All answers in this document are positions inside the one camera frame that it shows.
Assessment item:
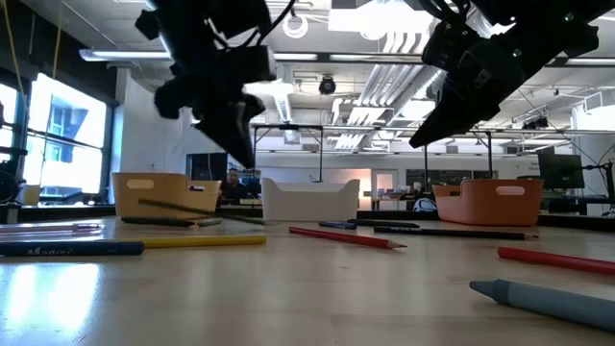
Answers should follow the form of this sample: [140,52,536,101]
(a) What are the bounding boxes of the short blue crayon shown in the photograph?
[317,220,358,231]

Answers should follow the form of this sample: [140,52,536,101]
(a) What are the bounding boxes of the black metal gantry frame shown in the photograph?
[249,123,496,193]

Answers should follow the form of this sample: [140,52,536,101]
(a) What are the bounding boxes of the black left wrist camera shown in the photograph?
[234,45,279,84]

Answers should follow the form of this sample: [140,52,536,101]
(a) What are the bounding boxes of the dark red pencil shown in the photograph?
[497,246,615,277]

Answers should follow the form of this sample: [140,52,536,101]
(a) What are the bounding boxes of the dark blue crayon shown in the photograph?
[0,240,146,258]

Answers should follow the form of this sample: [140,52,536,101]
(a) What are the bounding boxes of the person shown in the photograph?
[218,166,252,202]

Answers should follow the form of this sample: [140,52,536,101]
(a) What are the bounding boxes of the black metal table frame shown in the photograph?
[0,204,615,230]

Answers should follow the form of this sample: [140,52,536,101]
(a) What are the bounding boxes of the white plastic bin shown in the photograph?
[260,177,361,223]

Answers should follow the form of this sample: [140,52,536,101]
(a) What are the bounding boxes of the black oblong object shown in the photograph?
[119,216,196,229]

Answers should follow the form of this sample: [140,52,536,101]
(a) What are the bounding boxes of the large window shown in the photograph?
[0,71,111,207]

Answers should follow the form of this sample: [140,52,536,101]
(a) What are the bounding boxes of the blue-grey crayon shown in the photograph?
[469,279,615,334]

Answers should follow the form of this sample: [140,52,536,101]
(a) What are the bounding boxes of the clear pink pen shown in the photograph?
[0,222,106,237]

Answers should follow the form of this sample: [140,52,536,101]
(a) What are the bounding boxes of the white ceiling light panel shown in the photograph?
[328,7,436,35]

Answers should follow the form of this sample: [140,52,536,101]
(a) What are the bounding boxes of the black round camera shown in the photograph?
[318,75,338,97]

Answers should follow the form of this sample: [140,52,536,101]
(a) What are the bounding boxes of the yellow cup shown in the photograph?
[20,184,42,208]

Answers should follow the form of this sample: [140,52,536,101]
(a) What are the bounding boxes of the black monitor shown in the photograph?
[536,152,586,190]
[185,151,230,184]

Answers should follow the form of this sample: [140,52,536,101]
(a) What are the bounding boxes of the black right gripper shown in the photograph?
[409,23,526,148]

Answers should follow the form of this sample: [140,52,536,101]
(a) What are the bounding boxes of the black pencil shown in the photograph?
[373,226,540,242]

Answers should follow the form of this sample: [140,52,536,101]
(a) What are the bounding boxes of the black pen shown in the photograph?
[346,218,421,230]

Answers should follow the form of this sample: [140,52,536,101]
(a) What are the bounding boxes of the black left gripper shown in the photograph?
[153,47,265,168]

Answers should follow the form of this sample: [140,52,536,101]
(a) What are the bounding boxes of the yellow plastic bin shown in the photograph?
[111,172,223,220]

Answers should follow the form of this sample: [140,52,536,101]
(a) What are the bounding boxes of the white cable coil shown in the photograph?
[282,12,310,40]

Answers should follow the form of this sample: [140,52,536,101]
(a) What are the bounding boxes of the dark grey pencil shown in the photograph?
[137,198,267,226]

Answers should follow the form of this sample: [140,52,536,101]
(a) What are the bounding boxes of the black white round object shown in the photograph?
[412,197,439,213]

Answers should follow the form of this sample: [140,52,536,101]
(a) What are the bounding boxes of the long ceiling light tube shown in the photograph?
[78,46,319,63]

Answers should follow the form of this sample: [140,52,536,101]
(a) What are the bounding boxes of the yellow pencil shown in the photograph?
[141,234,268,250]

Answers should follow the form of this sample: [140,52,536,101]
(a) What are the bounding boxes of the black equipment stand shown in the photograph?
[0,143,29,226]

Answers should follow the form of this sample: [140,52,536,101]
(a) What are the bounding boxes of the orange plastic bin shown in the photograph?
[431,178,545,227]

